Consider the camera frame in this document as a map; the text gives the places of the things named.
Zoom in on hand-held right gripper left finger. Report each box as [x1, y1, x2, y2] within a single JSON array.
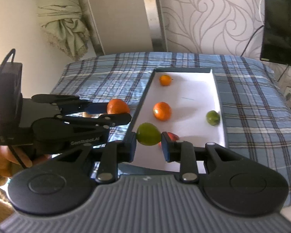
[[48, 131, 138, 184]]

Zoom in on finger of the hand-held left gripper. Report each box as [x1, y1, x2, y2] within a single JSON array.
[[54, 113, 133, 137], [31, 93, 110, 114]]

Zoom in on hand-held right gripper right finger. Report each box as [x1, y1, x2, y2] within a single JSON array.
[[161, 131, 255, 184]]

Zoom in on bright red apple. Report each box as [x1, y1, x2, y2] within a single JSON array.
[[159, 131, 180, 148]]

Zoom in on green lime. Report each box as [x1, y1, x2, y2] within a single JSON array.
[[136, 123, 162, 146], [206, 110, 221, 126]]

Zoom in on grey box with white inside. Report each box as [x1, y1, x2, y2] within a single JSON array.
[[127, 68, 227, 174]]

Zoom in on small orange tangerine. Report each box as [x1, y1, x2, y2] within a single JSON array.
[[159, 74, 173, 87]]

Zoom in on person's left hand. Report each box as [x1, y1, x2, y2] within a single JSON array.
[[0, 146, 49, 178]]

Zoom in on beige fringed curtain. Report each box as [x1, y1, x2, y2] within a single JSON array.
[[36, 0, 91, 60]]

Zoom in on blue plaid blanket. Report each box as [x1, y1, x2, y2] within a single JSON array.
[[51, 52, 291, 207]]

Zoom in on silver metal pillar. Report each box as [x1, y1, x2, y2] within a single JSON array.
[[139, 0, 169, 53]]

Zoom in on black flat television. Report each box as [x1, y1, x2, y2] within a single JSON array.
[[260, 0, 291, 66]]

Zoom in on black cable loop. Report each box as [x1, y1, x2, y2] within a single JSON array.
[[0, 49, 16, 66]]

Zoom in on black television cable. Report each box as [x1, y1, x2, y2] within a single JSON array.
[[241, 25, 265, 57]]

